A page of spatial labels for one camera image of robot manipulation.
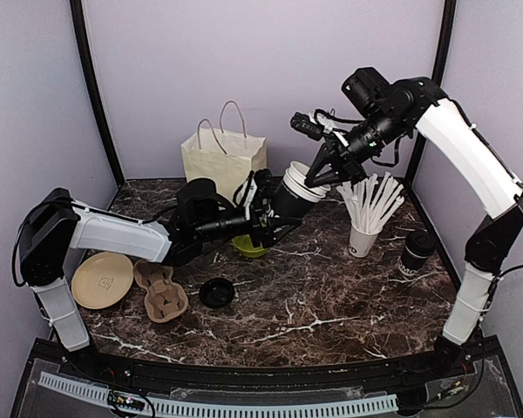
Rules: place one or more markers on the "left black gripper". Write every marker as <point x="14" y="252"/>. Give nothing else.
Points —
<point x="266" y="238"/>

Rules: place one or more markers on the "white paper cup holder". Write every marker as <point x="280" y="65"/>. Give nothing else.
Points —
<point x="361" y="242"/>

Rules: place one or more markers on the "cream paper carry bag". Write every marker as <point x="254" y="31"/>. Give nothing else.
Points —
<point x="224" y="156"/>

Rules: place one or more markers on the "brown cardboard cup carrier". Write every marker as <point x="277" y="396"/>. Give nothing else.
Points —
<point x="165" y="300"/>

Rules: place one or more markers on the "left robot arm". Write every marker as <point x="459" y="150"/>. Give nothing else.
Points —
<point x="60" y="223"/>

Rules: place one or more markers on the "black paper coffee cup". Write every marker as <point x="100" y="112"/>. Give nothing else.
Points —
<point x="410" y="263"/>

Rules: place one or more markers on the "green bowl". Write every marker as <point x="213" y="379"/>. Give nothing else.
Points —
<point x="243" y="244"/>

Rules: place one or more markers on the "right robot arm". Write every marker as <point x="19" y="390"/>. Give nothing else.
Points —
<point x="391" y="111"/>

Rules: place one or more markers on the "black front rail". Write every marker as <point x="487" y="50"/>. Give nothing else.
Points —
<point x="162" y="377"/>

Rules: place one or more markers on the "white wrapped straws bundle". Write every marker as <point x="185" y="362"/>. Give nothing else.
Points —
<point x="372" y="202"/>

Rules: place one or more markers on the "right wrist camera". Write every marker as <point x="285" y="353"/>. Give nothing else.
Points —
<point x="317" y="125"/>

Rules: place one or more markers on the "beige round plate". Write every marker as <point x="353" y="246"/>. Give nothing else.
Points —
<point x="102" y="280"/>

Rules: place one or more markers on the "black plastic cup lid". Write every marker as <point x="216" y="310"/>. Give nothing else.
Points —
<point x="216" y="293"/>

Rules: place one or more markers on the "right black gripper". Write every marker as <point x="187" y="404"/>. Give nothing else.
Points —
<point x="337" y="151"/>

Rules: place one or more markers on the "left black frame post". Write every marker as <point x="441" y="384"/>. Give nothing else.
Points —
<point x="94" y="95"/>

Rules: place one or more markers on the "grey slotted cable duct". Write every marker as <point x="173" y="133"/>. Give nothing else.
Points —
<point x="209" y="403"/>

